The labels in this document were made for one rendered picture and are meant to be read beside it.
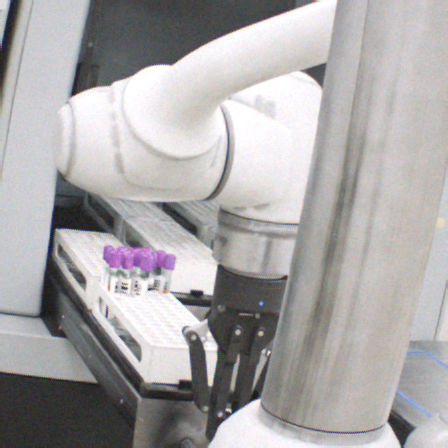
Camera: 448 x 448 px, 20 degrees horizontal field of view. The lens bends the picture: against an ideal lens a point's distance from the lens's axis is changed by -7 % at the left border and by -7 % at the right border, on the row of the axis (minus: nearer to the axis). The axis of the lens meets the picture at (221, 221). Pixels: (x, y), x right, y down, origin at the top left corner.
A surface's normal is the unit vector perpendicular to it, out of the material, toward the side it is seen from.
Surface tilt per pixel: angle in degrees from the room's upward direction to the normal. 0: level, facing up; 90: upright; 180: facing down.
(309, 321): 91
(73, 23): 90
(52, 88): 90
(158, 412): 90
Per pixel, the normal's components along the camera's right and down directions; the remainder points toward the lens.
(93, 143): -0.05, 0.18
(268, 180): 0.32, 0.39
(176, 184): 0.29, 0.82
